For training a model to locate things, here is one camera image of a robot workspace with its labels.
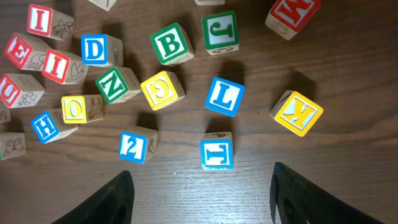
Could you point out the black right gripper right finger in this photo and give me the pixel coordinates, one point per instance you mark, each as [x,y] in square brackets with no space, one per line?
[299,200]

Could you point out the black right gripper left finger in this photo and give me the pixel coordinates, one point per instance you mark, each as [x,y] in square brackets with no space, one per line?
[113,203]

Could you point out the yellow O block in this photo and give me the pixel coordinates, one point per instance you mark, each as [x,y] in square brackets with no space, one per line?
[82,109]

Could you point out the blue 2 block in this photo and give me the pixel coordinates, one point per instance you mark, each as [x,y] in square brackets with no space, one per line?
[138,145]

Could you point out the yellow K block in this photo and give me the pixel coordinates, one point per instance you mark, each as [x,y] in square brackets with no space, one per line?
[296,112]

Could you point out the blue T block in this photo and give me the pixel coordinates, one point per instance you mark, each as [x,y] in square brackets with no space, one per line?
[217,151]

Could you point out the blue H block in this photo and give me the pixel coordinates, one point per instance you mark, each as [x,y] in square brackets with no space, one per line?
[49,126]

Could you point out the plain wooden block butterfly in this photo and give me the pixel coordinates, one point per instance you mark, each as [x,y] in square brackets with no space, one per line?
[12,145]

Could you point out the green N block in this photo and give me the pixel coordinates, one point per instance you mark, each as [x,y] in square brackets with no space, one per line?
[118,85]

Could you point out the yellow G block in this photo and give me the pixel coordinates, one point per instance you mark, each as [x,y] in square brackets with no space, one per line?
[162,90]

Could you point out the blue L block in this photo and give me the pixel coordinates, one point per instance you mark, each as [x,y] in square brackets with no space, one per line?
[224,96]

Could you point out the red I block lower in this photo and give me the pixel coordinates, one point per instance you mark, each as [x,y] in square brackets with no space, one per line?
[64,68]

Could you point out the red i block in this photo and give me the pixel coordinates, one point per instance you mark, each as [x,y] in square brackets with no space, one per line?
[64,68]
[47,22]

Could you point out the red U block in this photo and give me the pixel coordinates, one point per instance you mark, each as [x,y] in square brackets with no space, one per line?
[20,90]

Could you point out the blue D block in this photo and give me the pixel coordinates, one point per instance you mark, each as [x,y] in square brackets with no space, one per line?
[101,50]

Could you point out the green B block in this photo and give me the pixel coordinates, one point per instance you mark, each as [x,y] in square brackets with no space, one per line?
[172,45]

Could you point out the red E block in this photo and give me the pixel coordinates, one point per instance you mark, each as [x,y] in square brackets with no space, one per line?
[26,52]

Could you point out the red M block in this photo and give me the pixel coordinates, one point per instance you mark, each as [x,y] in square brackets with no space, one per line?
[287,17]

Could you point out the green J block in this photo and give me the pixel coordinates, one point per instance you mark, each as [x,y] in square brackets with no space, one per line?
[220,33]

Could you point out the red I block upper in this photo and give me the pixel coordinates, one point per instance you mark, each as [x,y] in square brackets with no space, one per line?
[47,22]

